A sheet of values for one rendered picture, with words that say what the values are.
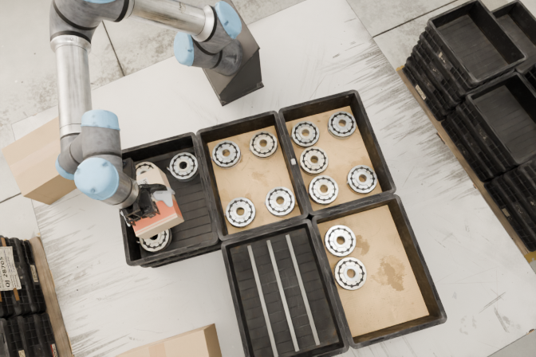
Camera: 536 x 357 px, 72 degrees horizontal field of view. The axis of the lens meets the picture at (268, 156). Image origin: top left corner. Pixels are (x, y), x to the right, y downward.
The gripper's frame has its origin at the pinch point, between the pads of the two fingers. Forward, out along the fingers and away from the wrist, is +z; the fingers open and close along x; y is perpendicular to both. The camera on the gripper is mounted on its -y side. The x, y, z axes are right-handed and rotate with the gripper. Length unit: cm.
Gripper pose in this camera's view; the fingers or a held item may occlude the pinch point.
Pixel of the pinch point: (149, 202)
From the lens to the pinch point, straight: 111.1
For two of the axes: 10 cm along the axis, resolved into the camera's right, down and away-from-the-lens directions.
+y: 4.3, 8.5, -3.0
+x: 9.0, -4.2, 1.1
